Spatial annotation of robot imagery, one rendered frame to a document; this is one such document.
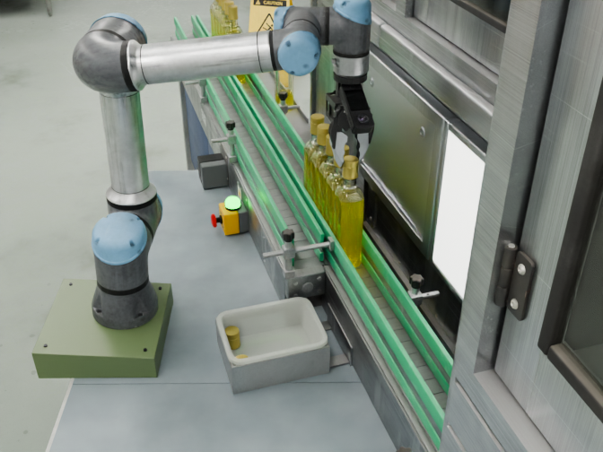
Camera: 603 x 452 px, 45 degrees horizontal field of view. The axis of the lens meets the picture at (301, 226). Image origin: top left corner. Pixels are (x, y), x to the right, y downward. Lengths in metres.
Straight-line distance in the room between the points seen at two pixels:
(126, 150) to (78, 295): 0.39
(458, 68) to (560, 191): 0.89
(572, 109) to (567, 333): 0.17
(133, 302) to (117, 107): 0.44
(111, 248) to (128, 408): 0.34
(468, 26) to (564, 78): 0.89
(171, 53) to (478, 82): 0.56
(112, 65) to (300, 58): 0.35
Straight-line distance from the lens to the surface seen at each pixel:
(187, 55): 1.38
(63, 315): 1.76
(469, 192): 1.38
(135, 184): 1.67
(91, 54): 1.44
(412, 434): 1.39
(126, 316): 1.68
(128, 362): 1.64
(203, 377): 1.65
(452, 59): 1.44
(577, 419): 0.61
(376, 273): 1.66
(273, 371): 1.59
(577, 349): 0.58
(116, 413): 1.61
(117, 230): 1.62
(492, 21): 1.34
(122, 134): 1.61
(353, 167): 1.59
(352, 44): 1.47
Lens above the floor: 1.91
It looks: 34 degrees down
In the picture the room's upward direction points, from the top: straight up
